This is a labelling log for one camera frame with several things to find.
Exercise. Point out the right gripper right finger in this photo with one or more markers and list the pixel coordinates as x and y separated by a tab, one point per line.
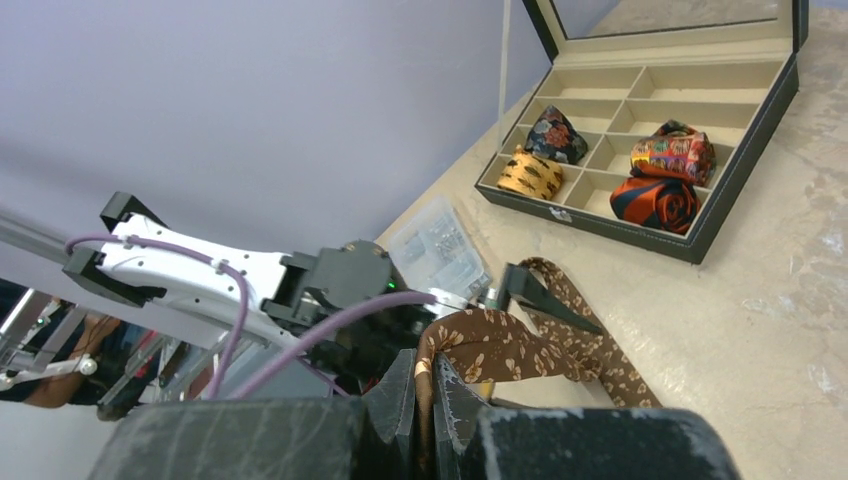
455	409

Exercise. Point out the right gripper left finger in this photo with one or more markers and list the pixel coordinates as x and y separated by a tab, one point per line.
392	407

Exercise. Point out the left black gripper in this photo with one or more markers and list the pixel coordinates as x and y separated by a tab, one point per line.
354	358

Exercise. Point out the brown floral tie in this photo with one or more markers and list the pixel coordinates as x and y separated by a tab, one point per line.
491	346

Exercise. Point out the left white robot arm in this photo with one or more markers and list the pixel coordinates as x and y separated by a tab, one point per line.
346	310

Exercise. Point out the clear plastic screw box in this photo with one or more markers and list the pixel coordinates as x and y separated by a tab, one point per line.
433	250

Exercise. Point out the yellow patterned rolled tie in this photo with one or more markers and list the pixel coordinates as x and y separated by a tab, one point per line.
530	176

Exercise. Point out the dark floral rolled tie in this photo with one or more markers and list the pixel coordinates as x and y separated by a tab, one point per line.
554	138

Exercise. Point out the orange navy rolled tie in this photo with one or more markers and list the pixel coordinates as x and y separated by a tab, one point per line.
660	203

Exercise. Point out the multicolour patterned rolled tie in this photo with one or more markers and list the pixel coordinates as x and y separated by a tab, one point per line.
675	150

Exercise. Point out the black tie display box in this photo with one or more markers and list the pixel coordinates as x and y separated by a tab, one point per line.
726	68

